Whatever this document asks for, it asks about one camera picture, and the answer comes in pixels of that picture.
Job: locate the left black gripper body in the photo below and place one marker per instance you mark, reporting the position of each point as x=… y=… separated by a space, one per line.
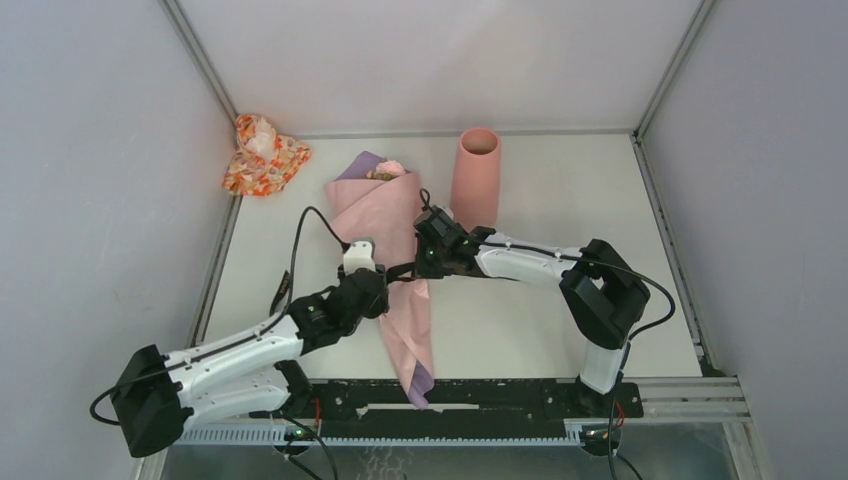
x=379 y=306

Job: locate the black printed ribbon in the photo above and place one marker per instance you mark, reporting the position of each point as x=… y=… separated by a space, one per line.
x=283 y=294

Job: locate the pink paper flower bouquet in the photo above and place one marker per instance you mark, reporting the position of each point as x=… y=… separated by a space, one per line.
x=379 y=199

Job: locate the orange floral crumpled cloth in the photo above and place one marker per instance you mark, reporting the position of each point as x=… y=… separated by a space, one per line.
x=264 y=161

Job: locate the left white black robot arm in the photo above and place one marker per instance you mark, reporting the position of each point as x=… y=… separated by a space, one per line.
x=158 y=397

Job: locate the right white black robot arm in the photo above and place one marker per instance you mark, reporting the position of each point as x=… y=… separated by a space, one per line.
x=604 y=296

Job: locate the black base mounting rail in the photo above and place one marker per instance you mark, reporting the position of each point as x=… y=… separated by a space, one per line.
x=488 y=409

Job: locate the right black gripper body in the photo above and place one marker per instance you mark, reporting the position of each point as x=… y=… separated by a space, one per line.
x=431 y=262

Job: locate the pink cylindrical vase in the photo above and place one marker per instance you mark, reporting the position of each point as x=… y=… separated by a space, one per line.
x=475 y=190

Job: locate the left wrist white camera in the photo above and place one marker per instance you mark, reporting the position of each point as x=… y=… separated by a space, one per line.
x=359 y=255

